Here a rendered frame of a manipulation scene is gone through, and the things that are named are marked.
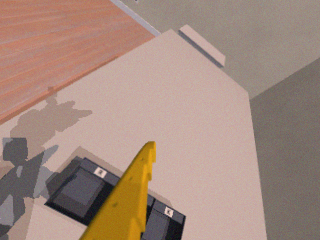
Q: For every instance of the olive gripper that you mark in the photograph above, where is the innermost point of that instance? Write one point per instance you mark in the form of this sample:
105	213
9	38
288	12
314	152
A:
123	214

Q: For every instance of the dark grey bin marked r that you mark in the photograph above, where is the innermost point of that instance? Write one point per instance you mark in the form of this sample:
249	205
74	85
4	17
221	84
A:
82	194

